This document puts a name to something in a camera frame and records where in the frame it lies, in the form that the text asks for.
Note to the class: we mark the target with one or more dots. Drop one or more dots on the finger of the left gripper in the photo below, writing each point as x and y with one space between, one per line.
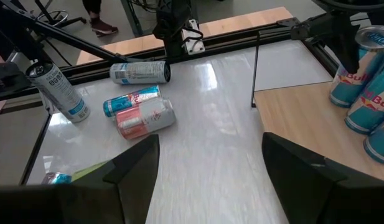
344 37

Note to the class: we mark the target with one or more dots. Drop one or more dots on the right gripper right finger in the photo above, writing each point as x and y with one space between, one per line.
328 196

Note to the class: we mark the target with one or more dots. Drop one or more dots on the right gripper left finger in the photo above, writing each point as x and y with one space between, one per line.
86 205

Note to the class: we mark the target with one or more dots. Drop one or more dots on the blue silver Red Bull can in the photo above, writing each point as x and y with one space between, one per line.
347 87
56 179
123 102
380 143
372 109

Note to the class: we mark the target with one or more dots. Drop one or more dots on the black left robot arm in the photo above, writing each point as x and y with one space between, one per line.
171 28

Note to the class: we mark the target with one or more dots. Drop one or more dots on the green beverage can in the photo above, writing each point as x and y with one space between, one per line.
86 172

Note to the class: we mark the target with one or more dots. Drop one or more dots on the white slim beverage can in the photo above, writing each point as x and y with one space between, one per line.
138 72

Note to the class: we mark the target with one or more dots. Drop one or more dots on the light wooden platform board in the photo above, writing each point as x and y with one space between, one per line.
241 21

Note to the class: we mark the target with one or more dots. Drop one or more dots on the pink and white can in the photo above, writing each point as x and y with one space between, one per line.
148 118

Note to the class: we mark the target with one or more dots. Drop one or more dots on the white Celsius can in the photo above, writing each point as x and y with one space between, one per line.
61 93

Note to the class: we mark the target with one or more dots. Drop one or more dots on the person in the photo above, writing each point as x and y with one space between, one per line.
101 28

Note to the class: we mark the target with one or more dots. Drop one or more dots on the black stool base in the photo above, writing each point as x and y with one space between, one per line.
76 20

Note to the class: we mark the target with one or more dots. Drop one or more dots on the white metal bracket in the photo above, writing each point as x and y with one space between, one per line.
194 43

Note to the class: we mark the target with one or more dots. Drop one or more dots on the black frame strut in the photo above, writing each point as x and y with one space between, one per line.
70 40

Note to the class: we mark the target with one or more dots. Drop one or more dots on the dark frame post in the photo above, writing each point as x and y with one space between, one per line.
132 21

